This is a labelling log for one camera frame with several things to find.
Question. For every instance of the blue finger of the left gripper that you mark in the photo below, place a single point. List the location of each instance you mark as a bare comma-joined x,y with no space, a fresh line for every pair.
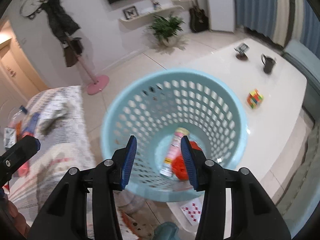
16,156

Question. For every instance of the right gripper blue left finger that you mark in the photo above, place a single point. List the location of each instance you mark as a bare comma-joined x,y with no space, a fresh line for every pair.
123,160

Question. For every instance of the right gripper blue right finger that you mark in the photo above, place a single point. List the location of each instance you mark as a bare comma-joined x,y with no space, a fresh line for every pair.
194,161

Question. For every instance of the red orange snack wrapper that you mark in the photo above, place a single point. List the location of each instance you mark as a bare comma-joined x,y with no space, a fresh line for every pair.
178,166

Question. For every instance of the pink label plastic bottle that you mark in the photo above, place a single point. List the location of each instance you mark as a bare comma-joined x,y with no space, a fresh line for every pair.
173,151

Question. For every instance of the playing card paper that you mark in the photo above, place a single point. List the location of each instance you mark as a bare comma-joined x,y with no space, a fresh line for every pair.
192,211

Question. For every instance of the light blue plastic basket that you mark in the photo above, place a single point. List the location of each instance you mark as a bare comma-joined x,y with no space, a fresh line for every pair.
154,107

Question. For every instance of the striped woven sofa cover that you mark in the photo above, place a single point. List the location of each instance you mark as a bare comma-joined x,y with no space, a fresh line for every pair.
60,192

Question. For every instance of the patterned slipper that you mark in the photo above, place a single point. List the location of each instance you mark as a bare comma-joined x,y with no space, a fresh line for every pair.
133,229

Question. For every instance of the pink coat stand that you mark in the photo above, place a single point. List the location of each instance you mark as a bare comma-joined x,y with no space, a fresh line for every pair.
98,83

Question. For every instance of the colourful puzzle cube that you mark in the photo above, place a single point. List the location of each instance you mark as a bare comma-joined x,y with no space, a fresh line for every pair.
254,99

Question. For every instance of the black mug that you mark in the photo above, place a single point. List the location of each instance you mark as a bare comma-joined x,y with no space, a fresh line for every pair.
268,63

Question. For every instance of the small dark phone stand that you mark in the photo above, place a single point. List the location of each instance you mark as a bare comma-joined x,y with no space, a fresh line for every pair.
241,51

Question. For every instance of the brown hanging bag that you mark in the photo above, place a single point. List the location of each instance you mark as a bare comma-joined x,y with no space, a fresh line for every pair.
70,52

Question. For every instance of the green potted plant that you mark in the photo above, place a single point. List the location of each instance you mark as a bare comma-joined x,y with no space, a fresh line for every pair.
166,29

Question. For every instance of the dark acoustic guitar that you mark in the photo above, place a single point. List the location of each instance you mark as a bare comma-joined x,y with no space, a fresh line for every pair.
199,21

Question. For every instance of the black hanging coat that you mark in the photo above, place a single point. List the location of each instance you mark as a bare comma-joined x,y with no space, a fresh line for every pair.
61,24

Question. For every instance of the white refrigerator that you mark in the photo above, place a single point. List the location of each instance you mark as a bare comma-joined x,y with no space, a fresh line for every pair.
221,15

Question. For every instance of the blue striped curtain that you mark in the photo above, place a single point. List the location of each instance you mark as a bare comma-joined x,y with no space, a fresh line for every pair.
280,21

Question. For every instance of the white wall shelf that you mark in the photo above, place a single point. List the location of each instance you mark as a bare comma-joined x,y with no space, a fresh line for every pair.
147,17

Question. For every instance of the butterfly picture frame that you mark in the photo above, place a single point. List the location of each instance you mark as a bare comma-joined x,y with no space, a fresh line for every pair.
130,13

